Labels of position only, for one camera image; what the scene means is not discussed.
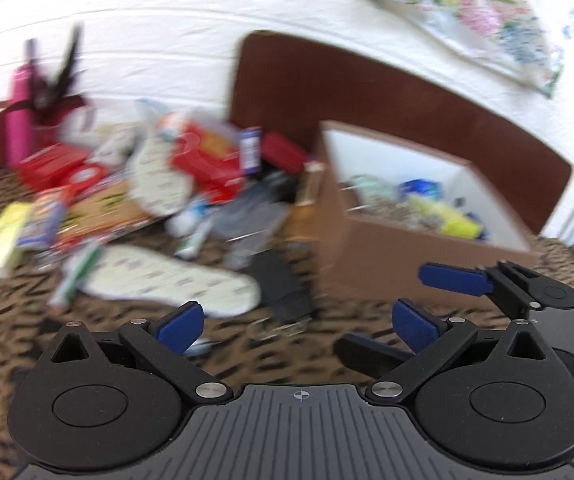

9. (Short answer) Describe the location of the red box with wavy lines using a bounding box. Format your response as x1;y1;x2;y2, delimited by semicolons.
169;120;246;202

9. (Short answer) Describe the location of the blue and white small box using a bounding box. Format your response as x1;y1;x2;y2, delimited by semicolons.
239;126;264;174

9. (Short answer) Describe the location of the clear plastic case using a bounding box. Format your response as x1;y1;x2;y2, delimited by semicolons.
222;230;274;272
214;192;291;241

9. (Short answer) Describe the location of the brown cardboard box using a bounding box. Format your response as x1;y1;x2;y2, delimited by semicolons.
312;120;543;311

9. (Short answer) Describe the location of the light green box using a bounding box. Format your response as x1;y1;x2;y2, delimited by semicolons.
0;202;36;279

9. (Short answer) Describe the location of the yellow crumpled bag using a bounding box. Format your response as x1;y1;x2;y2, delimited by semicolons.
408;193;486;242

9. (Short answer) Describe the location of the red flat box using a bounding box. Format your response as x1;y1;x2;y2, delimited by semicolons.
17;144;91;194

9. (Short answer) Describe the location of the green white slim packet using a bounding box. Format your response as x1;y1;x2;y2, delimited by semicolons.
47;239;106;312

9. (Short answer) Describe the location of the dark red plant in cup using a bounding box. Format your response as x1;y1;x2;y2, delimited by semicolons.
31;25;88;147

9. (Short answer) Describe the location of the black scale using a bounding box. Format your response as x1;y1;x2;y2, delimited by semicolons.
247;252;318;343

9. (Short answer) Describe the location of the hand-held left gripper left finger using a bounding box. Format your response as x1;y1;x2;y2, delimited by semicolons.
42;301;234;407

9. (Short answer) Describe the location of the tan letter print blanket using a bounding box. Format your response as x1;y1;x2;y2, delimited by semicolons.
0;165;574;480

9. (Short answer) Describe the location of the tan printed flat packet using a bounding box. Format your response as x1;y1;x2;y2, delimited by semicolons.
56;179;156;257

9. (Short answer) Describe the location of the brown curved backrest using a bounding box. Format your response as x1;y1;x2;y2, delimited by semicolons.
228;30;574;237

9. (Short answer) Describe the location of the blue red packet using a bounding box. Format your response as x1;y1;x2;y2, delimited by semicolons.
16;189;71;252

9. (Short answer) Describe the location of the blue small packet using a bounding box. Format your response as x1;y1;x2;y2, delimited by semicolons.
398;179;443;202

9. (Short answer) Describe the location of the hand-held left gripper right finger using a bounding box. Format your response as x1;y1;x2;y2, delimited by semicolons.
364;299;552;407

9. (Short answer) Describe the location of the pale green bundle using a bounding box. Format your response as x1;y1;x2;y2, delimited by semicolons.
348;174;399;207

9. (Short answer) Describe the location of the amber small bottle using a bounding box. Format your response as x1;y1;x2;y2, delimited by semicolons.
291;160;326;227

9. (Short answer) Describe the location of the dark red small box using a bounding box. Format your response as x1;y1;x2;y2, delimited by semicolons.
261;132;309;176

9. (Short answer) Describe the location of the white green marker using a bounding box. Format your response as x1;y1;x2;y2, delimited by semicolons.
173;220;216;262

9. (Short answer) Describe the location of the white dotted shoe insole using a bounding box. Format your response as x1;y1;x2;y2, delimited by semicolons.
131;130;194;219
86;244;263;319

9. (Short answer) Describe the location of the pink bottle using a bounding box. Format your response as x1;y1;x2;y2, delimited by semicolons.
4;40;36;171

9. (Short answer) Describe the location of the floral cloth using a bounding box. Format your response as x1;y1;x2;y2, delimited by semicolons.
369;0;566;99

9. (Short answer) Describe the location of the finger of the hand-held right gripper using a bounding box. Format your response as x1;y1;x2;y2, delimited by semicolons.
334;334;415;377
418;259;548;320

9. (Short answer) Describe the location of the white crumpled plastic bag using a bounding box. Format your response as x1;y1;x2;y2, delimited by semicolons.
59;105;141;162

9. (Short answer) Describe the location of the white tube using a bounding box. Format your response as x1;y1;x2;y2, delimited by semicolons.
166;195;209;239

